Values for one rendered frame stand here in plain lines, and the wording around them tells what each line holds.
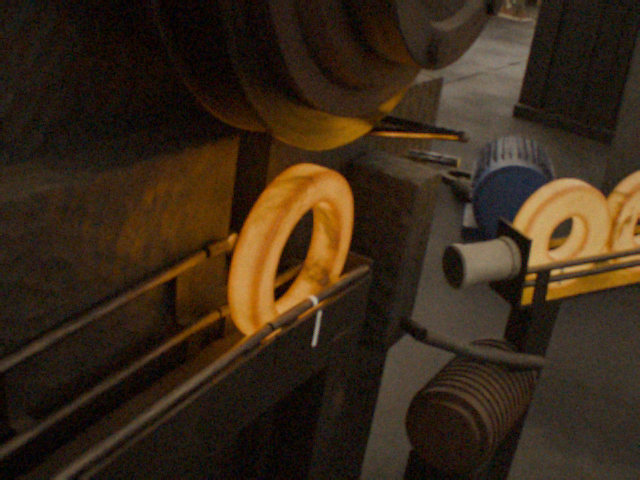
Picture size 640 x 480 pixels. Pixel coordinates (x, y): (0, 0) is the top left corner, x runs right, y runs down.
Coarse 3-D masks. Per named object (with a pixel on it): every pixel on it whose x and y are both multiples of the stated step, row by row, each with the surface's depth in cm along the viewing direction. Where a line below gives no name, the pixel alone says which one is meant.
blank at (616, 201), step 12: (624, 180) 121; (636, 180) 120; (612, 192) 121; (624, 192) 120; (636, 192) 119; (612, 204) 121; (624, 204) 119; (636, 204) 120; (612, 216) 120; (624, 216) 120; (636, 216) 121; (612, 228) 120; (624, 228) 121; (612, 240) 121; (624, 240) 122; (636, 240) 126
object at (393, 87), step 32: (256, 0) 62; (288, 0) 63; (320, 0) 63; (288, 32) 64; (320, 32) 65; (352, 32) 68; (288, 64) 66; (320, 64) 69; (352, 64) 70; (384, 64) 75; (320, 96) 72; (352, 96) 76; (384, 96) 82
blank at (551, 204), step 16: (544, 192) 115; (560, 192) 113; (576, 192) 114; (592, 192) 116; (528, 208) 115; (544, 208) 113; (560, 208) 114; (576, 208) 116; (592, 208) 117; (608, 208) 118; (528, 224) 114; (544, 224) 115; (576, 224) 120; (592, 224) 118; (608, 224) 120; (544, 240) 116; (576, 240) 120; (592, 240) 120; (544, 256) 117; (560, 256) 120; (576, 256) 120; (560, 272) 120
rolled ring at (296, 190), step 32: (288, 192) 81; (320, 192) 85; (256, 224) 80; (288, 224) 81; (320, 224) 93; (352, 224) 94; (256, 256) 80; (320, 256) 94; (256, 288) 80; (320, 288) 93; (256, 320) 82
